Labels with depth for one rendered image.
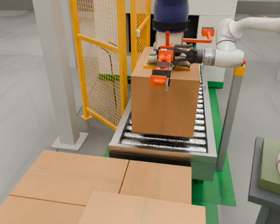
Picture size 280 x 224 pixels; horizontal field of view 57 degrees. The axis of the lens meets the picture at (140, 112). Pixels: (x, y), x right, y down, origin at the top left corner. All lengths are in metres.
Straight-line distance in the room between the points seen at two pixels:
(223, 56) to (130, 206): 0.91
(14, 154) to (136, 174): 1.59
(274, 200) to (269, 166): 0.16
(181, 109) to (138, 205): 0.80
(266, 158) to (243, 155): 1.33
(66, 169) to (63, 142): 1.13
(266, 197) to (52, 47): 1.88
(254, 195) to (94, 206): 0.73
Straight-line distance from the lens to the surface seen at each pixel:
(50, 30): 2.31
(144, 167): 1.65
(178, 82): 1.50
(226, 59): 1.45
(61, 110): 2.59
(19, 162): 2.76
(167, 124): 1.65
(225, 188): 2.38
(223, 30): 1.53
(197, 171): 1.77
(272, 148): 1.54
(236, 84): 2.07
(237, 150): 2.82
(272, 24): 1.33
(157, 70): 1.18
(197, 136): 1.97
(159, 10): 1.63
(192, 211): 0.94
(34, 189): 1.64
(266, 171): 1.38
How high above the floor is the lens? 1.66
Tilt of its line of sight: 31 degrees down
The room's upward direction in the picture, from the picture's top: straight up
